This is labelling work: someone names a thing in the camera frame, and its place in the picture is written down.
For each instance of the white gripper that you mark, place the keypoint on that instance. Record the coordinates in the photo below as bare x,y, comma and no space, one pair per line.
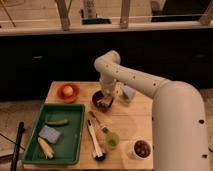
108,89

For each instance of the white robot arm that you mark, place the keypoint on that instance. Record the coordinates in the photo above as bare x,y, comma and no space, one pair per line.
180,140

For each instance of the purple bowl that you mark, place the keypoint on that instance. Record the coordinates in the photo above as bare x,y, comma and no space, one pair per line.
101,102

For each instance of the orange bowl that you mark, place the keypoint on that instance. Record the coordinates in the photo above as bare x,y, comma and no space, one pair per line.
70,99

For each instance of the peach fruit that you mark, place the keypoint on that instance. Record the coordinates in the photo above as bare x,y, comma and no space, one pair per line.
67,91

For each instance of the metal spoon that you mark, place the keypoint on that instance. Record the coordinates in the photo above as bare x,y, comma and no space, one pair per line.
102,126

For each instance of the green cup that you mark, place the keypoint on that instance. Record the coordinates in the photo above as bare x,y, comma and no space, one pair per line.
112,140

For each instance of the green cucumber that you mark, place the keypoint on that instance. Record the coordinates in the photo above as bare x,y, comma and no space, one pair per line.
57,123

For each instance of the white cup with dark contents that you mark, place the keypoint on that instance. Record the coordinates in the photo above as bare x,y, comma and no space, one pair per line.
139,149

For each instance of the blue grey sponge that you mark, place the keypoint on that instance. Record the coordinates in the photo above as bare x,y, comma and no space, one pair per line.
50,134

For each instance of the green plastic tray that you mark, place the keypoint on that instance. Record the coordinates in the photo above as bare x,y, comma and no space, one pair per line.
61,127

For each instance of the yellow corn cob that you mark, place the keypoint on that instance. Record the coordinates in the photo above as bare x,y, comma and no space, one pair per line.
46,148

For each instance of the black pole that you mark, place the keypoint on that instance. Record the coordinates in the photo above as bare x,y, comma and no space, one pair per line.
15,156

